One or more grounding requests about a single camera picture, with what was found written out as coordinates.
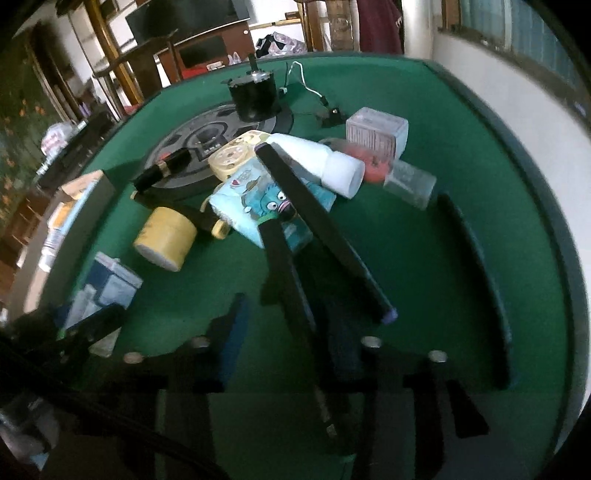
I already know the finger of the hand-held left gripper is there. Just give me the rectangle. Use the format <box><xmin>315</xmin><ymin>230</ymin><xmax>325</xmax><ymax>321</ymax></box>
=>
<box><xmin>55</xmin><ymin>304</ymin><xmax>127</xmax><ymax>363</ymax></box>

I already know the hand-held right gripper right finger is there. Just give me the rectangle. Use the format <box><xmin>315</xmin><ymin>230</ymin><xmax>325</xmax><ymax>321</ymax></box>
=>
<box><xmin>323</xmin><ymin>309</ymin><xmax>490</xmax><ymax>480</ymax></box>

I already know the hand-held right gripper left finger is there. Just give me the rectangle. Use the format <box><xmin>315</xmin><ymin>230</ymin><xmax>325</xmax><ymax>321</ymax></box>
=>
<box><xmin>124</xmin><ymin>292</ymin><xmax>252</xmax><ymax>480</ymax></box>

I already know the plain black long bar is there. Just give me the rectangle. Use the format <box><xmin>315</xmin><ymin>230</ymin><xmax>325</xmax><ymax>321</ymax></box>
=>
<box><xmin>257</xmin><ymin>218</ymin><xmax>345</xmax><ymax>444</ymax></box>

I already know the cartoon print tissue packet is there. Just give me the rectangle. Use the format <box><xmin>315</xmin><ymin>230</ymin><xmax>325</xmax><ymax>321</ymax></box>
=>
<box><xmin>210</xmin><ymin>159</ymin><xmax>338</xmax><ymax>254</ymax></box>

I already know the blue and white carton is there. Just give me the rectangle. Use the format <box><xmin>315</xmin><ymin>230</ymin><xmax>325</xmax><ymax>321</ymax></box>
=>
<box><xmin>60</xmin><ymin>251</ymin><xmax>144</xmax><ymax>358</ymax></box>

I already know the yellow tape roll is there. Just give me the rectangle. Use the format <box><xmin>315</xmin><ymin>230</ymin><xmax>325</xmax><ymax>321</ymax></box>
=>
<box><xmin>133</xmin><ymin>207</ymin><xmax>198</xmax><ymax>272</ymax></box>

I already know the black bar with purple tip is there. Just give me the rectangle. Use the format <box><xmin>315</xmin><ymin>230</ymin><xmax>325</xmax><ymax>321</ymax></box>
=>
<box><xmin>255</xmin><ymin>142</ymin><xmax>399</xmax><ymax>325</ymax></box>

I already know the cardboard box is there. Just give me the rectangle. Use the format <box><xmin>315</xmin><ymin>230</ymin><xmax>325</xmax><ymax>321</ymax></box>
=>
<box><xmin>39</xmin><ymin>170</ymin><xmax>116</xmax><ymax>273</ymax></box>

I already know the cream round container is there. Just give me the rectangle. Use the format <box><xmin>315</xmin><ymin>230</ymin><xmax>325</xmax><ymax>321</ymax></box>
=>
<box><xmin>208</xmin><ymin>130</ymin><xmax>271</xmax><ymax>183</ymax></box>

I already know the black pen with gold band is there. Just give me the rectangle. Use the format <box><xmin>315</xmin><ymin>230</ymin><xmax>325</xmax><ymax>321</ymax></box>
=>
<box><xmin>133</xmin><ymin>148</ymin><xmax>192</xmax><ymax>192</ymax></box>

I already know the white plastic bottle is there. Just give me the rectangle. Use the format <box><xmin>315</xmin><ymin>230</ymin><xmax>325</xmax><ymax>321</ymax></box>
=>
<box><xmin>270</xmin><ymin>133</ymin><xmax>365</xmax><ymax>200</ymax></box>

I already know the red and clear packet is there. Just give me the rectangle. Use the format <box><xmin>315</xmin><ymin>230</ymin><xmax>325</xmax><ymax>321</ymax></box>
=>
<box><xmin>383</xmin><ymin>159</ymin><xmax>437</xmax><ymax>210</ymax></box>

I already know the grey round disc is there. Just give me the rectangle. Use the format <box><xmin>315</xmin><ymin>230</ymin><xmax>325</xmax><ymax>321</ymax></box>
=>
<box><xmin>143</xmin><ymin>104</ymin><xmax>295</xmax><ymax>201</ymax></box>

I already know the white plastic bag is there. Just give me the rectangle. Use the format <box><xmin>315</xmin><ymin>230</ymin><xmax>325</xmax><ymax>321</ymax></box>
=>
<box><xmin>41</xmin><ymin>122</ymin><xmax>80</xmax><ymax>157</ymax></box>

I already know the red plastic object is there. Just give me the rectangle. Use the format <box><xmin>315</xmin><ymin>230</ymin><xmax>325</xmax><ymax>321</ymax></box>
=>
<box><xmin>344</xmin><ymin>142</ymin><xmax>393</xmax><ymax>184</ymax></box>

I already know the black cylinder motor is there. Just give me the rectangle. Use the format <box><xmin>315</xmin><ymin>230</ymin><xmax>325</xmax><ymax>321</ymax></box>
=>
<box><xmin>226</xmin><ymin>53</ymin><xmax>282</xmax><ymax>123</ymax></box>

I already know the black connector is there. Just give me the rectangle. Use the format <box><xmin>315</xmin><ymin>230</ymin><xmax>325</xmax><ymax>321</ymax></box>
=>
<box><xmin>321</xmin><ymin>106</ymin><xmax>347</xmax><ymax>128</ymax></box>

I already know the white printed box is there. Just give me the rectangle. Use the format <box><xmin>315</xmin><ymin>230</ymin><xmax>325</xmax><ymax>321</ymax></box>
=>
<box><xmin>345</xmin><ymin>107</ymin><xmax>409</xmax><ymax>160</ymax></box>

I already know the dark wooden table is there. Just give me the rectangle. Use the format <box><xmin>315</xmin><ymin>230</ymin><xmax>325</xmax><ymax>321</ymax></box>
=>
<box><xmin>92</xmin><ymin>16</ymin><xmax>252</xmax><ymax>100</ymax></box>

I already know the patterned bag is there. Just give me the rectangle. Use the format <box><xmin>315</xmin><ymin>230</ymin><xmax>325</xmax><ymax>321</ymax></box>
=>
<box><xmin>256</xmin><ymin>31</ymin><xmax>305</xmax><ymax>58</ymax></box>

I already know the wooden chair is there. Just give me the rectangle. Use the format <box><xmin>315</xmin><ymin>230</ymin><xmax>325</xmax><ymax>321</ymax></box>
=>
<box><xmin>295</xmin><ymin>0</ymin><xmax>358</xmax><ymax>52</ymax></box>

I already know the maroon cloth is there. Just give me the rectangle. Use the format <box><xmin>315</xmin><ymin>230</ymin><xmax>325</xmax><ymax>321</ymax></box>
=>
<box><xmin>358</xmin><ymin>0</ymin><xmax>404</xmax><ymax>54</ymax></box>

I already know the window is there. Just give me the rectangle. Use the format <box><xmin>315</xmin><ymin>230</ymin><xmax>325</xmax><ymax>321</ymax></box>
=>
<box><xmin>438</xmin><ymin>0</ymin><xmax>591</xmax><ymax>100</ymax></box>

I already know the black strap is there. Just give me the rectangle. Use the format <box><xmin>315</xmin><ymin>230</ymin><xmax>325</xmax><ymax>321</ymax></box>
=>
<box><xmin>130</xmin><ymin>189</ymin><xmax>221</xmax><ymax>234</ymax></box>

